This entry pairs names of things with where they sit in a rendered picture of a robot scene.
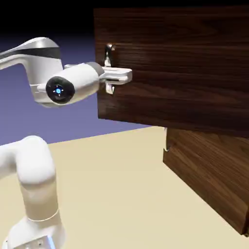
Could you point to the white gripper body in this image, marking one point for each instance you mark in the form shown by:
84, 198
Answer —
119, 74

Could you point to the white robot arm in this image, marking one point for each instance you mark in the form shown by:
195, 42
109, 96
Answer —
39, 175

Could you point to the dark wood cabinet door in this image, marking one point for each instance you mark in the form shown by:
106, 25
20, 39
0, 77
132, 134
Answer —
175, 58
210, 175

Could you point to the dark wood cabinet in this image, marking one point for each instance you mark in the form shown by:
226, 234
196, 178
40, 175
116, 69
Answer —
244, 231

